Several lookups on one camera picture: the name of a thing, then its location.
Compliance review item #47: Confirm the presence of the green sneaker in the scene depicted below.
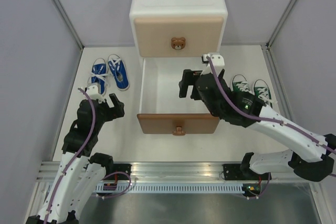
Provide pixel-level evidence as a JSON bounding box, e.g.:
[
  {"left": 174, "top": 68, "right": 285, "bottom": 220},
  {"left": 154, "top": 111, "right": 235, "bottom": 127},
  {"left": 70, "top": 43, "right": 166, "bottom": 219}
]
[
  {"left": 253, "top": 79, "right": 277, "bottom": 108},
  {"left": 232, "top": 74, "right": 252, "bottom": 93}
]

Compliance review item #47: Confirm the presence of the brown drawer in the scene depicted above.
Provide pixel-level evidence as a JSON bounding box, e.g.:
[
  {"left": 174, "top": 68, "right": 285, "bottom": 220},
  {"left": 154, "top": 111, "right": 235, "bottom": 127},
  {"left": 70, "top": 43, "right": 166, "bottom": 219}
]
[{"left": 137, "top": 57, "right": 219, "bottom": 135}]

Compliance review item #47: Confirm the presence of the bear knob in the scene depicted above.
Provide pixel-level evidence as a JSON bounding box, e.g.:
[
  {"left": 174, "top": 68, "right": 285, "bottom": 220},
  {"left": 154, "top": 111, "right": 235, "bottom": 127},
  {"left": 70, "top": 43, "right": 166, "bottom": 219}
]
[
  {"left": 171, "top": 37, "right": 186, "bottom": 50},
  {"left": 172, "top": 126, "right": 186, "bottom": 136}
]

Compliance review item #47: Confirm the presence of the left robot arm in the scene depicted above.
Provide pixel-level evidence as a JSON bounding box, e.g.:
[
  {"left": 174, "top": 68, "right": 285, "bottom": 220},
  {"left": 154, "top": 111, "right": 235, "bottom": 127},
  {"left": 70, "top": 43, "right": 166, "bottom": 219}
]
[{"left": 26, "top": 91, "right": 124, "bottom": 223}]

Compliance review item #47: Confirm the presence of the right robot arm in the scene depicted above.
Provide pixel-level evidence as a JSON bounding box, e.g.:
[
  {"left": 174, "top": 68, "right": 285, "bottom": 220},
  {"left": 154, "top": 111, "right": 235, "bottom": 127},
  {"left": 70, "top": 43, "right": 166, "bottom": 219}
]
[{"left": 179, "top": 69, "right": 335, "bottom": 182}]

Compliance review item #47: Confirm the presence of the left blue sneaker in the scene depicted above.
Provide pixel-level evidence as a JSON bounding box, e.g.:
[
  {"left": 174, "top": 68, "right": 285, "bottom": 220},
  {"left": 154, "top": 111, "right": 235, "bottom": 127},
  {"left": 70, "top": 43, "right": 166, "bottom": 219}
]
[{"left": 88, "top": 58, "right": 109, "bottom": 95}]

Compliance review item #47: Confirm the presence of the blue sneaker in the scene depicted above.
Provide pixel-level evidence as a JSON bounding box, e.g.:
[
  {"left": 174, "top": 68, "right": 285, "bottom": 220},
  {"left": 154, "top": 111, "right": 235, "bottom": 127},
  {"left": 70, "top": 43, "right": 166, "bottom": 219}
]
[
  {"left": 88, "top": 58, "right": 109, "bottom": 95},
  {"left": 108, "top": 54, "right": 130, "bottom": 91}
]

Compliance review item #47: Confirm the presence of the right blue sneaker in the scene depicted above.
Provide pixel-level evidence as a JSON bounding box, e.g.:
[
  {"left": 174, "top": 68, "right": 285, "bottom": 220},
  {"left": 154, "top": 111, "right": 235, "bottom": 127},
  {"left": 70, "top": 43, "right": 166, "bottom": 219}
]
[{"left": 108, "top": 54, "right": 130, "bottom": 91}]

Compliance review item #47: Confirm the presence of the beige upper drawer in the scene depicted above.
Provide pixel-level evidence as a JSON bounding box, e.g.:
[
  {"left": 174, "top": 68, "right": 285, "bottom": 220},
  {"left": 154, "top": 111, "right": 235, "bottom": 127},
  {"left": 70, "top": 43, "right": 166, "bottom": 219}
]
[{"left": 134, "top": 16, "right": 224, "bottom": 58}]

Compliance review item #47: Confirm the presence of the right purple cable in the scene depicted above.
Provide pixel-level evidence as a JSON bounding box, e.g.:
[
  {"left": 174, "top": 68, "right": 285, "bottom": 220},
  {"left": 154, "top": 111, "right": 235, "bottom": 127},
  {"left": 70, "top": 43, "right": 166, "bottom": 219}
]
[{"left": 206, "top": 55, "right": 336, "bottom": 155}]

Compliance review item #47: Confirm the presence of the purple cable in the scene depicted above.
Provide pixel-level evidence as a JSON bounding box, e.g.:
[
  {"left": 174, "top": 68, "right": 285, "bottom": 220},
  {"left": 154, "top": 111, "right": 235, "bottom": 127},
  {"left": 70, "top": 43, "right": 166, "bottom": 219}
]
[
  {"left": 206, "top": 55, "right": 336, "bottom": 155},
  {"left": 43, "top": 89, "right": 95, "bottom": 224}
]

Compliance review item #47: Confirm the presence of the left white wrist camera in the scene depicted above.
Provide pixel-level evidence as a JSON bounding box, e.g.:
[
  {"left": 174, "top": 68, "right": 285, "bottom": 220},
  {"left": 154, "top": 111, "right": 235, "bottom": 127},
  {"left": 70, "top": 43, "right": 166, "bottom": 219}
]
[{"left": 77, "top": 83, "right": 110, "bottom": 109}]

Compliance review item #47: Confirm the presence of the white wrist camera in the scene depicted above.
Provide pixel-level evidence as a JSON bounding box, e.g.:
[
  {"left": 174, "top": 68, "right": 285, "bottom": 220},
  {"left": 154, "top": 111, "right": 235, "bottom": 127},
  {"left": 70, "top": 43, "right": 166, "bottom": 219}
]
[
  {"left": 201, "top": 52, "right": 225, "bottom": 76},
  {"left": 77, "top": 83, "right": 110, "bottom": 109}
]

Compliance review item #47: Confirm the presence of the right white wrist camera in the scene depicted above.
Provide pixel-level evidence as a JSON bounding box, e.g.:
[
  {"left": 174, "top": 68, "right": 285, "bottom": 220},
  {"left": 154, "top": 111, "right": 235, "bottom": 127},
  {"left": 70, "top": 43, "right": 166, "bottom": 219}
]
[{"left": 201, "top": 52, "right": 225, "bottom": 76}]

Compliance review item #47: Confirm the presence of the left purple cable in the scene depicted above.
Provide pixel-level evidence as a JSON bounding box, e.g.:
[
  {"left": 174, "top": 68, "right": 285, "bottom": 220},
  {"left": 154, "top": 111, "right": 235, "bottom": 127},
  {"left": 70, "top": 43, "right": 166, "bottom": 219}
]
[{"left": 43, "top": 89, "right": 95, "bottom": 224}]

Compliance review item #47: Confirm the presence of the aluminium mounting rail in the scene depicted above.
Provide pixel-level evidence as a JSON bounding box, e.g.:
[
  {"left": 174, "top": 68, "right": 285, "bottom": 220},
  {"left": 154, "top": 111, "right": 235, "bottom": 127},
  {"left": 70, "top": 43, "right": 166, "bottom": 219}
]
[{"left": 36, "top": 162, "right": 310, "bottom": 183}]

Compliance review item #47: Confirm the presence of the white slotted cable duct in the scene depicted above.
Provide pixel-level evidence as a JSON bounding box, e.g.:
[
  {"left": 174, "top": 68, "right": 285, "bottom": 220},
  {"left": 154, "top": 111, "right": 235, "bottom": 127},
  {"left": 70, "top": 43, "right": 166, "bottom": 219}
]
[{"left": 94, "top": 183, "right": 249, "bottom": 194}]

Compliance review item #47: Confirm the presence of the left aluminium frame post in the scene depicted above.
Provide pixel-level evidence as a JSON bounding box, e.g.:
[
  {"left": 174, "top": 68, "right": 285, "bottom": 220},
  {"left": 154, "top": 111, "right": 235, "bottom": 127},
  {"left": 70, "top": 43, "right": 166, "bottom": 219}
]
[{"left": 51, "top": 0, "right": 84, "bottom": 51}]

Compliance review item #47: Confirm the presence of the aluminium frame post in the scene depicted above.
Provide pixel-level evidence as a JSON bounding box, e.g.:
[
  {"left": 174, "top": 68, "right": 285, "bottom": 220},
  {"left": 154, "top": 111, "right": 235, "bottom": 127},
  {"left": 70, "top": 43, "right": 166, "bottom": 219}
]
[
  {"left": 265, "top": 0, "right": 298, "bottom": 50},
  {"left": 51, "top": 0, "right": 84, "bottom": 51}
]

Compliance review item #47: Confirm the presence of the right aluminium frame post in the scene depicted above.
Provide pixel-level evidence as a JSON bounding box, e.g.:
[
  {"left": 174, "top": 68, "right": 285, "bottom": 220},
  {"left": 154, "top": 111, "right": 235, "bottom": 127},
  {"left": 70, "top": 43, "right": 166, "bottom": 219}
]
[{"left": 265, "top": 0, "right": 298, "bottom": 50}]

